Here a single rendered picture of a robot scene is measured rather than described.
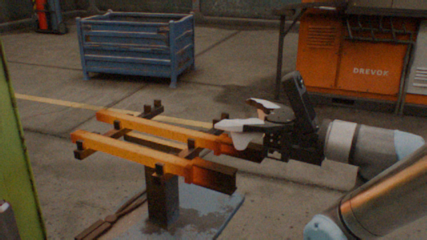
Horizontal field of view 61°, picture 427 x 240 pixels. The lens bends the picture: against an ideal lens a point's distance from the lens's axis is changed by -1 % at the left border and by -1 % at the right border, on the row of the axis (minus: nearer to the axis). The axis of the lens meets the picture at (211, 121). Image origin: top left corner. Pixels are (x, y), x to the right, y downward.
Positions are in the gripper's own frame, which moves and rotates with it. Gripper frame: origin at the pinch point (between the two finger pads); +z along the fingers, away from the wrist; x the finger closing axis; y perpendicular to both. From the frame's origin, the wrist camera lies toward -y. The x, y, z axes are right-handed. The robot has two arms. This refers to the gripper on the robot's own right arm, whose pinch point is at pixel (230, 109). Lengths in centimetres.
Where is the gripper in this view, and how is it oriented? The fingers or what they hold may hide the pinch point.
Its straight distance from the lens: 75.1
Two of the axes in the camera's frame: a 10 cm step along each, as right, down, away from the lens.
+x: 4.7, -3.6, 8.1
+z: -8.8, -1.9, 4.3
